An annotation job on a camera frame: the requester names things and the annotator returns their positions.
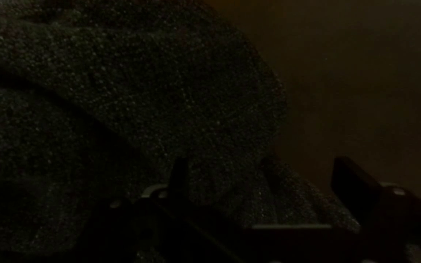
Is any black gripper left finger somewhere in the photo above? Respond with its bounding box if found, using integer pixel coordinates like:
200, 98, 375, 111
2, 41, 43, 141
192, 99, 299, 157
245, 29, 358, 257
140, 157, 188, 198

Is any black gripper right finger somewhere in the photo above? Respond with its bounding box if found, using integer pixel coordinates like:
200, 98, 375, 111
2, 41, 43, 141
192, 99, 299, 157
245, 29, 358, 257
330, 156, 421, 229

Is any dark grey knitted blanket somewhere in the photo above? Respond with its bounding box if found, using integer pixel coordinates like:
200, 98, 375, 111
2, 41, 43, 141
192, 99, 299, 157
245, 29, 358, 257
0, 0, 353, 263

